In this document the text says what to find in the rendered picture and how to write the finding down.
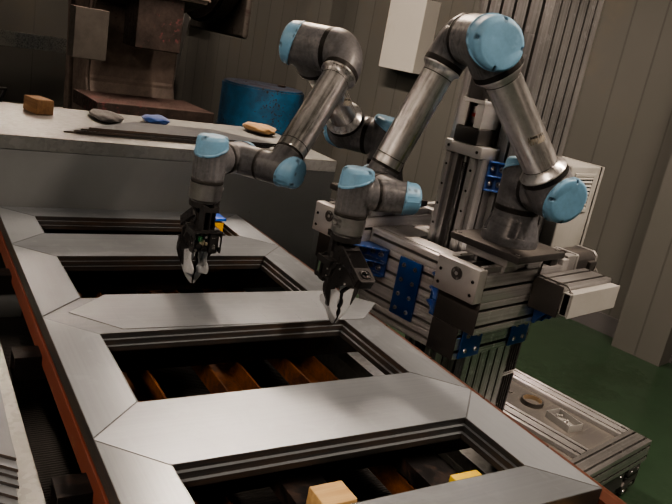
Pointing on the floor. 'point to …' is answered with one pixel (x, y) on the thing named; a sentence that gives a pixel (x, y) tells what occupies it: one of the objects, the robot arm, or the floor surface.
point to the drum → (258, 103)
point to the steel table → (32, 41)
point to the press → (139, 52)
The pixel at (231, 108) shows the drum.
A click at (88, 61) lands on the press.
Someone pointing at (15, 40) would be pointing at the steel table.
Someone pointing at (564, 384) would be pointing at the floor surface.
